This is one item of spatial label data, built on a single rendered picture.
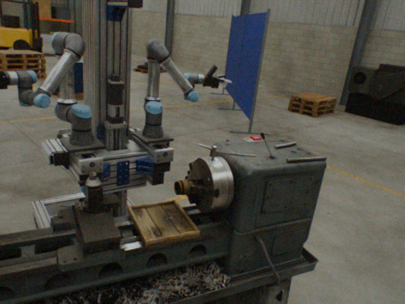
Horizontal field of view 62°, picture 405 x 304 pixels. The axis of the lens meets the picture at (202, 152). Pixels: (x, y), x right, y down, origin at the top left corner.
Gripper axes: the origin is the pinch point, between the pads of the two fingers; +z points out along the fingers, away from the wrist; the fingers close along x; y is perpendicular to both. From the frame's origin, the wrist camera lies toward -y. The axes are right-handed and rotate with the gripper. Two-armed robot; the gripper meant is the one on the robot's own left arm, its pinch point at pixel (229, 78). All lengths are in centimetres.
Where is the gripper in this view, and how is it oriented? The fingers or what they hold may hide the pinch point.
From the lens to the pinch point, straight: 258.4
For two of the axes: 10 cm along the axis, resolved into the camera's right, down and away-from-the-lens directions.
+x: 2.1, 4.8, -8.5
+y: -1.3, 8.7, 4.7
